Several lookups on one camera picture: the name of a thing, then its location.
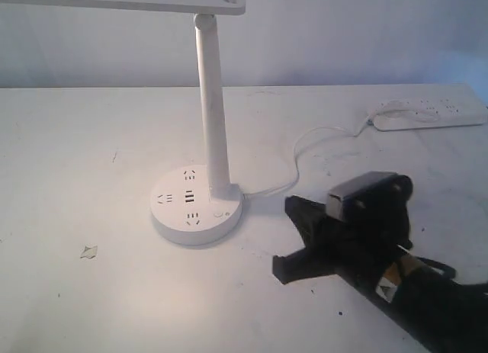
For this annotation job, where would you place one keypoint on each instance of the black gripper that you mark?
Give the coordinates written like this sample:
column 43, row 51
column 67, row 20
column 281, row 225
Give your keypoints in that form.
column 371, row 246

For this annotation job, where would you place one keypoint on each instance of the white desk lamp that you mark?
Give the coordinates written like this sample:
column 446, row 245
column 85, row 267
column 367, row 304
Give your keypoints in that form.
column 196, row 204

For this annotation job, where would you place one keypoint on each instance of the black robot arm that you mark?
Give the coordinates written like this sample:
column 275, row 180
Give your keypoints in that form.
column 438, row 312

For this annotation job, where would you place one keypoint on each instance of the white power strip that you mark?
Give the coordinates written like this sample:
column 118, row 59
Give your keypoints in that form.
column 421, row 113

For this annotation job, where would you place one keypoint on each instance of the torn paper scrap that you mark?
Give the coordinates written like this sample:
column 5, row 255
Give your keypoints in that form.
column 89, row 252

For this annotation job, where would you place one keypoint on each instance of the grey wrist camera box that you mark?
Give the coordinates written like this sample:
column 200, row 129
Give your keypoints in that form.
column 348, row 192

